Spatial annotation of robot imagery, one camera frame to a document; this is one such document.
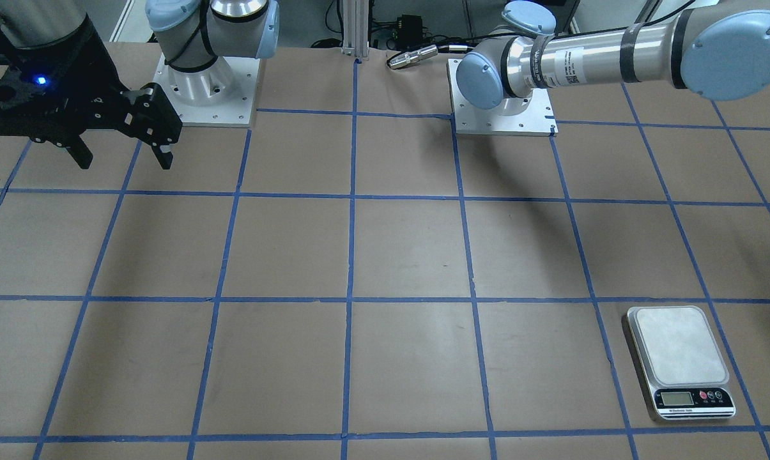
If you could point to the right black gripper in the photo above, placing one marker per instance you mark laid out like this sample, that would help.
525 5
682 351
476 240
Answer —
97 97

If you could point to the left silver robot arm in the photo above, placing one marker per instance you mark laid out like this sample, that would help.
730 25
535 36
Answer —
720 52

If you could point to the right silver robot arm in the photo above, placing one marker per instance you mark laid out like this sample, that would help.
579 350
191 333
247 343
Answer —
191 34

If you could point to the metal cylinder connector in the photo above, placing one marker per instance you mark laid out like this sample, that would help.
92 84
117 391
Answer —
411 57

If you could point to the black power adapter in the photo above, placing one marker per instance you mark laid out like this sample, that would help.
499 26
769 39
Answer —
408 31

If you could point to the silver digital kitchen scale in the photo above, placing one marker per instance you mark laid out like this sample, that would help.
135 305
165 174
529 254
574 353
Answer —
684 375

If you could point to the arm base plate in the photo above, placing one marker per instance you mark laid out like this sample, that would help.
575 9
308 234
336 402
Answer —
531 116
222 96

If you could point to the aluminium frame post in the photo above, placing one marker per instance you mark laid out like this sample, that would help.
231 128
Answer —
355 28

